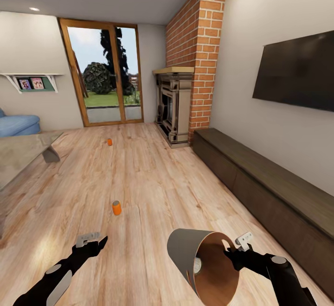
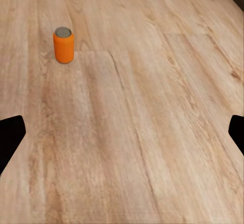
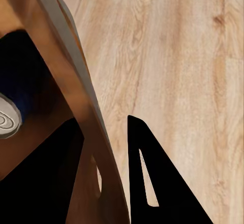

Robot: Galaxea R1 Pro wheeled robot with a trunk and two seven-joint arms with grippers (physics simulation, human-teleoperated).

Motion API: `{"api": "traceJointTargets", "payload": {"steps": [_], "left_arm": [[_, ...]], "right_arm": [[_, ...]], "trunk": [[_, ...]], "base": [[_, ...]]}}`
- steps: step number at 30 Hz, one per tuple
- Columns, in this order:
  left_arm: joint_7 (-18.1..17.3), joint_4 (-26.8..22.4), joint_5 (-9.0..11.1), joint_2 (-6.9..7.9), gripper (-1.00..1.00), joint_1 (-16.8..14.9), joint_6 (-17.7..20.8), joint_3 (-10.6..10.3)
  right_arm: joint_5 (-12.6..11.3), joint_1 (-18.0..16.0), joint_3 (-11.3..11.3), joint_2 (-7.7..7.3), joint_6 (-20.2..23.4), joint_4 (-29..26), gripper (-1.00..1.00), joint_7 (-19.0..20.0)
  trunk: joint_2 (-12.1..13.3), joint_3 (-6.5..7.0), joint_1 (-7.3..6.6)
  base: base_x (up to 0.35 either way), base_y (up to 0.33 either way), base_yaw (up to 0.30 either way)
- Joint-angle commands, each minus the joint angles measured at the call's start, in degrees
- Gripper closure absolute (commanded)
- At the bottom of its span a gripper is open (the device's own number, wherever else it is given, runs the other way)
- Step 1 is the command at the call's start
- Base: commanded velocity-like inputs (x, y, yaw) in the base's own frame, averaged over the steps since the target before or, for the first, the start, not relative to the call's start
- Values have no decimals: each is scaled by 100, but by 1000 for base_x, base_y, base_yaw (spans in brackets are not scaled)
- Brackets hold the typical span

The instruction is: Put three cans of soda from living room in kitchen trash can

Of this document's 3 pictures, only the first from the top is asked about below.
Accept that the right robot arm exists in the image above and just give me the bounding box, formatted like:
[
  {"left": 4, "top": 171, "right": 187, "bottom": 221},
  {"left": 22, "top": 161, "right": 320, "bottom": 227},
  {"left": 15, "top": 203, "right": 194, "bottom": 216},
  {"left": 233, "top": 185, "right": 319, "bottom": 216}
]
[{"left": 223, "top": 231, "right": 318, "bottom": 306}]

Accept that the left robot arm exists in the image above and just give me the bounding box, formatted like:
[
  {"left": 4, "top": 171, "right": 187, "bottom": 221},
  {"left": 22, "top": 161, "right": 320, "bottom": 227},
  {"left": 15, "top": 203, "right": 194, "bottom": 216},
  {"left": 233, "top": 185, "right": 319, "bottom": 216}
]
[{"left": 13, "top": 232, "right": 108, "bottom": 306}]

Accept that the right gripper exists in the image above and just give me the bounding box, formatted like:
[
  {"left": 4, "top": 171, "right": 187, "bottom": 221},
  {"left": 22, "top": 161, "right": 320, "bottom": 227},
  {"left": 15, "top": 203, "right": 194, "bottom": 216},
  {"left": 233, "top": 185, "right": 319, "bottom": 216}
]
[{"left": 223, "top": 244, "right": 258, "bottom": 273}]

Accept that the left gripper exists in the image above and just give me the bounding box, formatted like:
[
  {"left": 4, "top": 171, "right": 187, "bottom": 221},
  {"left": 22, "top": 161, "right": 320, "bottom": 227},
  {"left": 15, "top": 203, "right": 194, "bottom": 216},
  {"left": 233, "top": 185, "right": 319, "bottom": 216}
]
[{"left": 71, "top": 236, "right": 108, "bottom": 268}]

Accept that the trash can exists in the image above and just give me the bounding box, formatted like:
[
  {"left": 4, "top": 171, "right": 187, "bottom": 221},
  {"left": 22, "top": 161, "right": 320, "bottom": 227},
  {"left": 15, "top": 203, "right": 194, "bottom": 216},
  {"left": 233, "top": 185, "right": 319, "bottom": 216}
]
[{"left": 167, "top": 229, "right": 240, "bottom": 306}]

